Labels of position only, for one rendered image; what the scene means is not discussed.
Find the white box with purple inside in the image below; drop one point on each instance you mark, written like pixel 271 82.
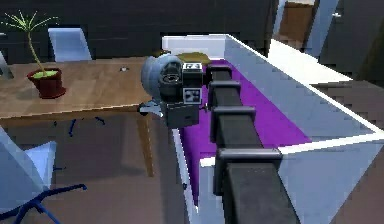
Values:
pixel 300 110

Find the small grey thing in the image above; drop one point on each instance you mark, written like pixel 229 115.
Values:
pixel 124 69

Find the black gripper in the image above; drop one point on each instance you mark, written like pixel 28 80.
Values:
pixel 171 81

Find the olive yellow flat thing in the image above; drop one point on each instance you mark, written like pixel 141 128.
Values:
pixel 195 57

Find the pale blue room door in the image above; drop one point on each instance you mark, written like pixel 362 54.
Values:
pixel 321 26

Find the brown wooden table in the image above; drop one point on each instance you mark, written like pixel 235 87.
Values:
pixel 93 86

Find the white chair with blue legs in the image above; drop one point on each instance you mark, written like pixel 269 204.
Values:
pixel 20 173
pixel 69 45
pixel 4 68

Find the green plant in red pot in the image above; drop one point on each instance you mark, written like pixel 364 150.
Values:
pixel 46 81

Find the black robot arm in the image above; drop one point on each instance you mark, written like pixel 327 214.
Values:
pixel 246 186

